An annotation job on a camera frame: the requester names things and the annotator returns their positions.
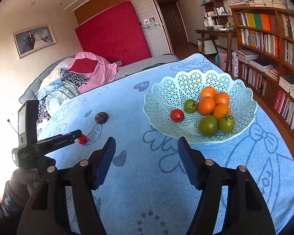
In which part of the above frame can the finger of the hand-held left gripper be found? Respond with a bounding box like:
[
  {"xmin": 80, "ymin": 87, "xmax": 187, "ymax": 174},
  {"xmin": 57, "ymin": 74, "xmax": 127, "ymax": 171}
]
[{"xmin": 68, "ymin": 129, "xmax": 83, "ymax": 141}]

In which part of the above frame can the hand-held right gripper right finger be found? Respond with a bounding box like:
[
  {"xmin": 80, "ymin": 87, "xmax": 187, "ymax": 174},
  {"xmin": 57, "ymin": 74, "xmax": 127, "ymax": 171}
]
[{"xmin": 178, "ymin": 136, "xmax": 276, "ymax": 235}]

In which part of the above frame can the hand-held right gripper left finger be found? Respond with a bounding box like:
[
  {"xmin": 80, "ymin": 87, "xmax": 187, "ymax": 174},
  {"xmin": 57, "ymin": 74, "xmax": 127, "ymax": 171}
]
[{"xmin": 17, "ymin": 136, "xmax": 117, "ymax": 235}]

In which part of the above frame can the green tomato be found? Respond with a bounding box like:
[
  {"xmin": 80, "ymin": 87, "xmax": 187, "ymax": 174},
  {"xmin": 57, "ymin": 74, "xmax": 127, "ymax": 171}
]
[
  {"xmin": 219, "ymin": 114, "xmax": 236, "ymax": 134},
  {"xmin": 183, "ymin": 99, "xmax": 198, "ymax": 114},
  {"xmin": 198, "ymin": 115, "xmax": 219, "ymax": 137}
]

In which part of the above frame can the large orange tangerine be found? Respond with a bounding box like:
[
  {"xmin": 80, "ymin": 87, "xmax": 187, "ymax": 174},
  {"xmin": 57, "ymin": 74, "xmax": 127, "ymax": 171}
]
[{"xmin": 197, "ymin": 96, "xmax": 216, "ymax": 116}]

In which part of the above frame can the smooth small orange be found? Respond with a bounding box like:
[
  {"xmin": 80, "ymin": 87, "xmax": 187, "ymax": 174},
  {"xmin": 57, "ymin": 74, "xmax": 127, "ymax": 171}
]
[{"xmin": 213, "ymin": 103, "xmax": 232, "ymax": 121}]

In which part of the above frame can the light blue lattice basket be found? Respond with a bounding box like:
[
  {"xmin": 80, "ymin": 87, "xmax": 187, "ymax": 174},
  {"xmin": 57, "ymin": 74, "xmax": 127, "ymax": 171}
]
[{"xmin": 143, "ymin": 70, "xmax": 258, "ymax": 145}]

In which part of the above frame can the person's left hand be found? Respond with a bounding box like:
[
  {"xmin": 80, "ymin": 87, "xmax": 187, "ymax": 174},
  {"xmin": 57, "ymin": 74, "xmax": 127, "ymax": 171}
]
[{"xmin": 11, "ymin": 168, "xmax": 42, "ymax": 193}]

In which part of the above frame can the blue printed towel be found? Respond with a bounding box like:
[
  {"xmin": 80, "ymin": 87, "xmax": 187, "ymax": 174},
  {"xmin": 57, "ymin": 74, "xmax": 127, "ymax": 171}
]
[{"xmin": 38, "ymin": 53, "xmax": 294, "ymax": 235}]

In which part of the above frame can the leopard print cloth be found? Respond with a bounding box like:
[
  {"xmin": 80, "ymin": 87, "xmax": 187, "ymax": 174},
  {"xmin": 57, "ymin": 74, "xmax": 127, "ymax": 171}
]
[
  {"xmin": 61, "ymin": 71, "xmax": 89, "ymax": 87},
  {"xmin": 37, "ymin": 104, "xmax": 51, "ymax": 126}
]

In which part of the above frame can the green floral cloth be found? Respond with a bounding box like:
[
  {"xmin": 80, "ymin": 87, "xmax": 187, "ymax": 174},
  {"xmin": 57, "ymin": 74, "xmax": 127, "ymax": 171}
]
[{"xmin": 43, "ymin": 86, "xmax": 79, "ymax": 108}]

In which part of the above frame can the denim garment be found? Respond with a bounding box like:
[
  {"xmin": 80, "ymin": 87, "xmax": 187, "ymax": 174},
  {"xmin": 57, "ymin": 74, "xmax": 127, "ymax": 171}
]
[{"xmin": 38, "ymin": 80, "xmax": 64, "ymax": 101}]

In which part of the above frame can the pale floral quilt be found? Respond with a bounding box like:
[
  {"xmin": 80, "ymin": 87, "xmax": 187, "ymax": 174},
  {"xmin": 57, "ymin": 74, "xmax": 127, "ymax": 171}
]
[{"xmin": 40, "ymin": 67, "xmax": 69, "ymax": 86}]

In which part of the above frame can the pink cloth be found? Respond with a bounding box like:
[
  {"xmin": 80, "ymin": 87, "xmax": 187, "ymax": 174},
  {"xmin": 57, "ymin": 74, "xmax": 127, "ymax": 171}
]
[{"xmin": 67, "ymin": 52, "xmax": 122, "ymax": 94}]

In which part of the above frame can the red cloth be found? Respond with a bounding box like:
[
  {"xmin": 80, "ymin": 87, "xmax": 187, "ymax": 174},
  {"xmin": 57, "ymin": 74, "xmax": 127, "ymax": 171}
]
[{"xmin": 69, "ymin": 58, "xmax": 98, "ymax": 73}]

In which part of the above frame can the red mattress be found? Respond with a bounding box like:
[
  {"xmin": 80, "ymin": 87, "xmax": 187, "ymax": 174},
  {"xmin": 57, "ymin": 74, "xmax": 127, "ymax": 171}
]
[{"xmin": 75, "ymin": 0, "xmax": 152, "ymax": 66}]

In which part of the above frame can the pink bin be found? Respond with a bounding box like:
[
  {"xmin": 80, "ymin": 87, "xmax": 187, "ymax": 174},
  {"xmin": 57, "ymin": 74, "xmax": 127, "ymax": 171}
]
[{"xmin": 215, "ymin": 51, "xmax": 228, "ymax": 71}]

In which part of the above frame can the white printed bag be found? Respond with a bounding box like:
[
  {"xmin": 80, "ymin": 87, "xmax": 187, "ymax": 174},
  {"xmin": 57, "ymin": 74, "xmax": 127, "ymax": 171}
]
[{"xmin": 231, "ymin": 50, "xmax": 240, "ymax": 77}]

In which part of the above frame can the white storage box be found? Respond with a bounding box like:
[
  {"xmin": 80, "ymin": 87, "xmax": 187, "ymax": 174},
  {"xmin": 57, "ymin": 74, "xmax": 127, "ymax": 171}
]
[{"xmin": 197, "ymin": 39, "xmax": 217, "ymax": 55}]

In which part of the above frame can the white and wood wardrobe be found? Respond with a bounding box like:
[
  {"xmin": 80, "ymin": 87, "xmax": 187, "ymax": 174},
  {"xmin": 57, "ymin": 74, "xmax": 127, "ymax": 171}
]
[{"xmin": 73, "ymin": 0, "xmax": 173, "ymax": 59}]

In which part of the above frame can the wooden desk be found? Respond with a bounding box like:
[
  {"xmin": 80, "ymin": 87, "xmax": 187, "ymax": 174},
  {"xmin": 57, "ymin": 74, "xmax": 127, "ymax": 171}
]
[{"xmin": 194, "ymin": 28, "xmax": 237, "ymax": 54}]

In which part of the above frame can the wooden bookshelf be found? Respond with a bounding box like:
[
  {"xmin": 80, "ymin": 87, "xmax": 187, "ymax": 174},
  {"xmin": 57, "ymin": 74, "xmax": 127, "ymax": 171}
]
[{"xmin": 229, "ymin": 5, "xmax": 294, "ymax": 147}]

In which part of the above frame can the dark wooden door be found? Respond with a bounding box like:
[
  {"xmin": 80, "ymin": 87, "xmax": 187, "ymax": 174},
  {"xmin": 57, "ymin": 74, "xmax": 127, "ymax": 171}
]
[{"xmin": 154, "ymin": 0, "xmax": 189, "ymax": 54}]

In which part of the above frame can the wooden desk hutch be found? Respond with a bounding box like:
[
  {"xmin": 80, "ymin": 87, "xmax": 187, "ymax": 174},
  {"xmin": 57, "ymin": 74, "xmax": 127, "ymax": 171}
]
[{"xmin": 200, "ymin": 0, "xmax": 233, "ymax": 27}]

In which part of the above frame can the framed wall photo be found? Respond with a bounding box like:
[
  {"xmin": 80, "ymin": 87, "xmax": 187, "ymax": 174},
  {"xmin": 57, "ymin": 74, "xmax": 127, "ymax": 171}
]
[{"xmin": 13, "ymin": 24, "xmax": 57, "ymax": 59}]

